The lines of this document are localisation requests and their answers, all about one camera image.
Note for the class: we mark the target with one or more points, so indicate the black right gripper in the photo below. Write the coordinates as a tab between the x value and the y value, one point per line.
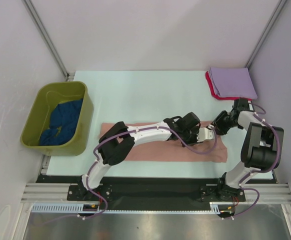
220	129

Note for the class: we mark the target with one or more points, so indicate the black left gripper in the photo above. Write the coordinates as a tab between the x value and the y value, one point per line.
195	130

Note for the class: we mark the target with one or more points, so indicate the pink printed t shirt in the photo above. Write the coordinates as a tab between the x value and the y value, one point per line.
174	151

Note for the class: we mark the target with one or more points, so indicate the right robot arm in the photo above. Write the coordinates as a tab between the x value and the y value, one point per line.
262	145

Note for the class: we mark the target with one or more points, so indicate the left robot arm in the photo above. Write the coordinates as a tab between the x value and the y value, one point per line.
115	145

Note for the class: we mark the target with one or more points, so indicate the folded purple t shirt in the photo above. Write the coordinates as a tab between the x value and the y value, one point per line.
233	82

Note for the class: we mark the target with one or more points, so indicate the folded red t shirt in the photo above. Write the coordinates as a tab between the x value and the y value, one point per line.
211	86

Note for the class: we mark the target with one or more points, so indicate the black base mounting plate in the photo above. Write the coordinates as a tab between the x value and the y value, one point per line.
113	188

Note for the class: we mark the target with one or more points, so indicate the blue t shirt in bin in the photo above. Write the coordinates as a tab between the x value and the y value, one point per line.
63	123

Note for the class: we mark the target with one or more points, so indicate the olive green plastic bin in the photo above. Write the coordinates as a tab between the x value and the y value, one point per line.
48	97

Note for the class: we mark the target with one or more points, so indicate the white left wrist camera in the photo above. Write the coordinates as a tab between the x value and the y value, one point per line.
205	134

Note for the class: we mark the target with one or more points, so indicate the aluminium frame post right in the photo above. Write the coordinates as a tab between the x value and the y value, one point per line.
266	31

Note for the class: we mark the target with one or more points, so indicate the aluminium frame post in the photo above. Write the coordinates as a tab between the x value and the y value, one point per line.
266	31
34	15

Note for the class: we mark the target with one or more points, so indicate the aluminium frame post left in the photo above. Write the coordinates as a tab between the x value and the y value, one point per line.
34	15

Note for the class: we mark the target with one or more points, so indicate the aluminium front rail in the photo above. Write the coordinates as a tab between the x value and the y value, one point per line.
64	192

